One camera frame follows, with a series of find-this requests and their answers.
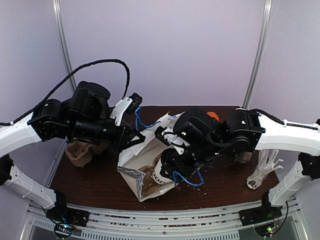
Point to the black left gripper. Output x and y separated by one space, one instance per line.
118 143

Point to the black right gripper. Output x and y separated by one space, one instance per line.
178 165

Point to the blue checkered paper bag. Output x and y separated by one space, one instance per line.
131 159

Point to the white paper coffee cup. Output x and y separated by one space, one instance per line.
159 174

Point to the single cardboard cup carrier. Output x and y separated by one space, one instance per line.
149 185

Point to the cardboard cup carrier stack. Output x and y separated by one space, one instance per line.
81 153

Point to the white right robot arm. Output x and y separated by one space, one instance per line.
255 130

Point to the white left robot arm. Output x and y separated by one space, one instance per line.
28 139

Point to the orange plastic bowl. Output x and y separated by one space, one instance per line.
212 114

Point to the ceramic mug with coral print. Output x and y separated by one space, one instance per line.
243 157

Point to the metal front rail base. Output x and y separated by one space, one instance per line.
216 223

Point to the right aluminium frame post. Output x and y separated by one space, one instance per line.
260 50

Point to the aluminium frame post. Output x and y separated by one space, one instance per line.
260 50
62 35

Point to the left aluminium frame post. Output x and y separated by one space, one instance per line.
62 35

